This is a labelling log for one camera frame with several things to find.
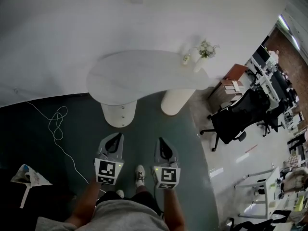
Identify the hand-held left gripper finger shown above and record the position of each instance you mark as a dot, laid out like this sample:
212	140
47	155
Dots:
103	145
121	145

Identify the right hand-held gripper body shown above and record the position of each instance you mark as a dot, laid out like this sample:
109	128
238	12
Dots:
167	175

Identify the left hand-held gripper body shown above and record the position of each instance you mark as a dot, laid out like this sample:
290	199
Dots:
106	170

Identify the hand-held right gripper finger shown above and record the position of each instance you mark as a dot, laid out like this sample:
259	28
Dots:
157	153
173	154

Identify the white curved drawer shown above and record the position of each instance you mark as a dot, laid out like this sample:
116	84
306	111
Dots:
125	106
124	123
124	116

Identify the person's right forearm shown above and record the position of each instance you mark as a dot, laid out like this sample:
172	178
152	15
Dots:
173	208

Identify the person's left forearm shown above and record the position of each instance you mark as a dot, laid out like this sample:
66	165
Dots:
83	206

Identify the person's right white shoe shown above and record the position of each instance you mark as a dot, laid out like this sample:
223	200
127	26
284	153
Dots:
140	175

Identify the person's white shoe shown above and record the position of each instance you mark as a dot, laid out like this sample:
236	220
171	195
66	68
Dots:
120	193
140	175

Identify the person's left white shoe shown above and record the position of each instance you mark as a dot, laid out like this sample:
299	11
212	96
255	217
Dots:
120	193

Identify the person's black shorts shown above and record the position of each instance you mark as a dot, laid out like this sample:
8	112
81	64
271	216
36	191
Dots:
144	198

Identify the person's grey shirt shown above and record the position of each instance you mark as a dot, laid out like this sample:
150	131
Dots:
125	218

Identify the white printed bag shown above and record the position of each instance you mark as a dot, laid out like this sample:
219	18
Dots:
31	177

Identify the large black office chair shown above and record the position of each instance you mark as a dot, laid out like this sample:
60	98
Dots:
240	119

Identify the red stick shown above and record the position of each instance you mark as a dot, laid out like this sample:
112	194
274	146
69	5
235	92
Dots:
251	148

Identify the white curved table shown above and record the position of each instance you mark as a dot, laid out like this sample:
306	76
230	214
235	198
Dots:
144	71

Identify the brown wooden cabinet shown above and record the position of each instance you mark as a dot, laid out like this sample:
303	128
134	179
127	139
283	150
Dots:
228	85

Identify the white vase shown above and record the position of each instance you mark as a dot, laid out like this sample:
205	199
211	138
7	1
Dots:
199	65

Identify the small black office chair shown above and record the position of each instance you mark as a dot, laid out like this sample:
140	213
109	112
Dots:
274	117

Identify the long white office desk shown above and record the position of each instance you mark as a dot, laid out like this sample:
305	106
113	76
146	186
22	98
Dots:
267	80

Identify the black computer monitor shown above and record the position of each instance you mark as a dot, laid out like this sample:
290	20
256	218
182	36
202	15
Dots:
261	54

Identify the white metal frame desk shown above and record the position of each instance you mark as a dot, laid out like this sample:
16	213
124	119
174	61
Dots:
264	179

